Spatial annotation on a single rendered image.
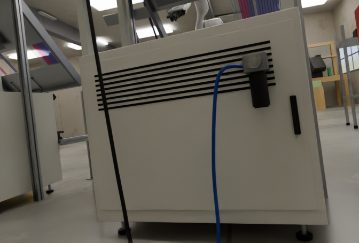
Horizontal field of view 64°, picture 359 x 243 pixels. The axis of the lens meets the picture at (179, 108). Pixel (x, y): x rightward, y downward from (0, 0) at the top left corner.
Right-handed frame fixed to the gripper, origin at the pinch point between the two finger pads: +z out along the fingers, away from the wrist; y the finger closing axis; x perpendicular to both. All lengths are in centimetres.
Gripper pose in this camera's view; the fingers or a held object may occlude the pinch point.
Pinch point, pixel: (173, 17)
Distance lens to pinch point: 172.4
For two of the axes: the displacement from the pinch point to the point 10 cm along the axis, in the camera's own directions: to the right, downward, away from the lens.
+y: 9.3, -1.2, -3.5
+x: 3.0, 8.0, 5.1
